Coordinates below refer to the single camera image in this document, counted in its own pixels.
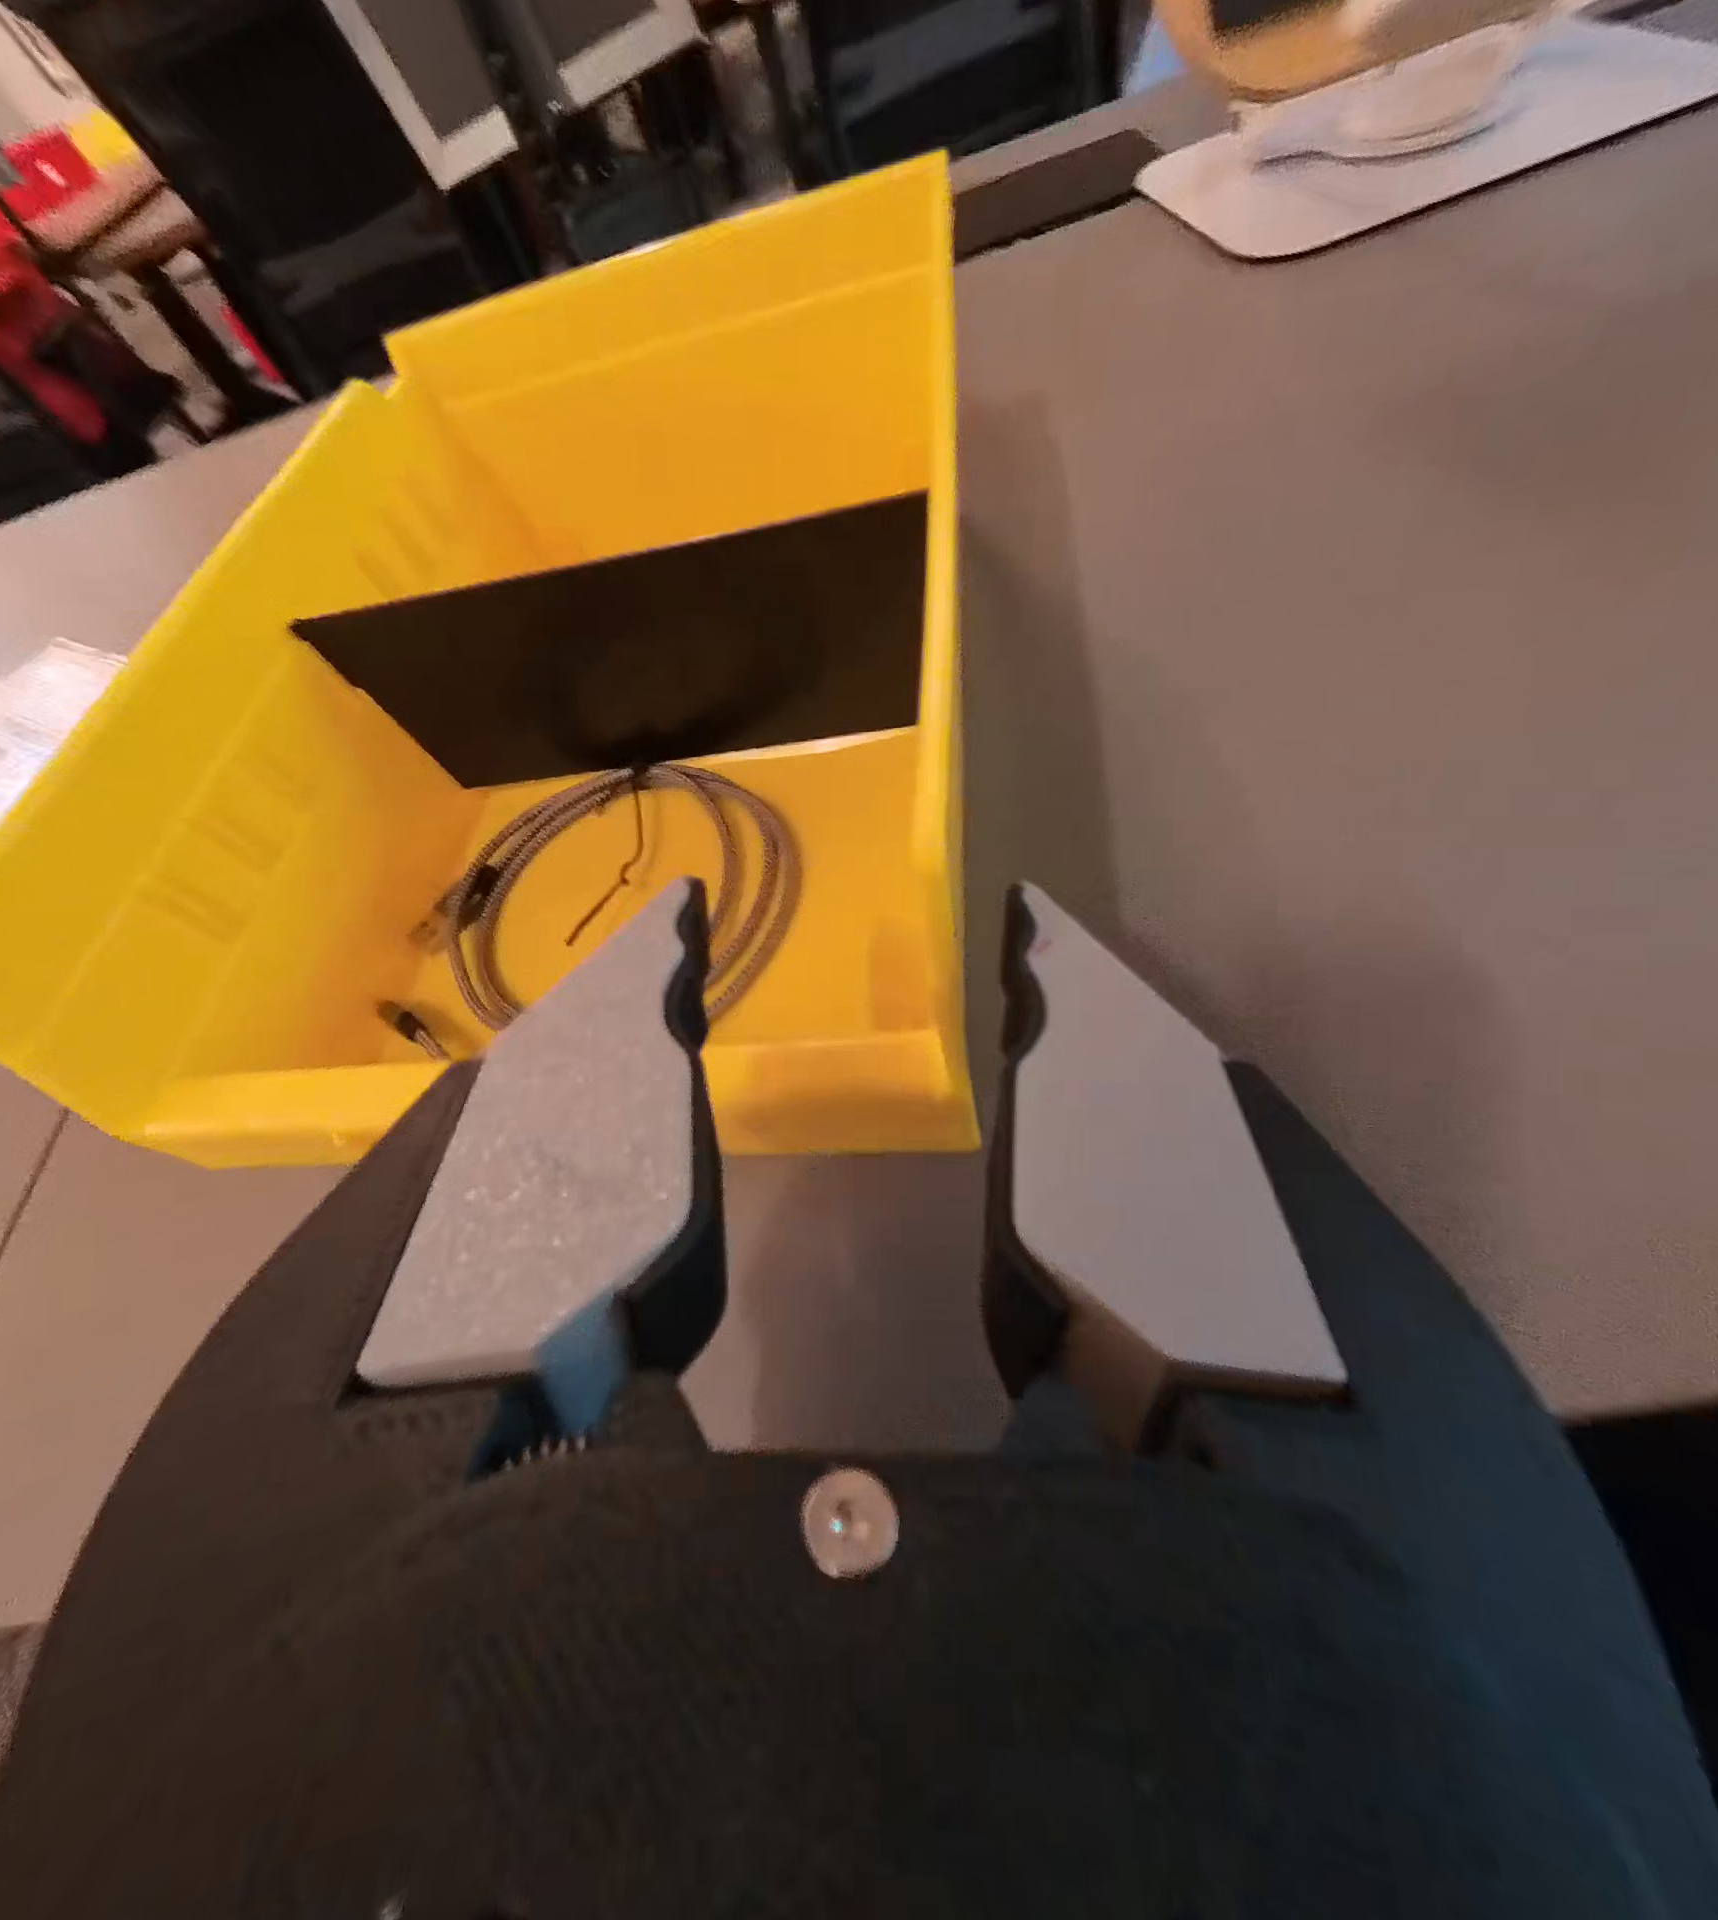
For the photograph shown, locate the grey framed monitor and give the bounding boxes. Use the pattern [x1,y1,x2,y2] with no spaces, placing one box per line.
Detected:
[318,0,697,190]

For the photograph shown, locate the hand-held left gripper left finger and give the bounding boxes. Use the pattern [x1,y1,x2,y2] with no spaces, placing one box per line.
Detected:
[352,878,728,1387]

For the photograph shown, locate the grey braided cable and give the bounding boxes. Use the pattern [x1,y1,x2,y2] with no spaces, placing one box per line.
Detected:
[375,761,804,1060]

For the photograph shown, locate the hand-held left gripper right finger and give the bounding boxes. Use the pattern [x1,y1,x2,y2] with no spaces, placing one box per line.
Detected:
[979,881,1352,1449]

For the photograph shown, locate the black bin divider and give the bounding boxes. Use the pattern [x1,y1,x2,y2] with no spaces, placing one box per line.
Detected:
[288,491,936,792]

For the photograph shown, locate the dark twist tie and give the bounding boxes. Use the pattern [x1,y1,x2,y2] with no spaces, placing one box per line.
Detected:
[567,771,650,949]

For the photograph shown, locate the yellow plastic bin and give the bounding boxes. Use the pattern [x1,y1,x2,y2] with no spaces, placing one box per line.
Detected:
[0,150,980,1169]

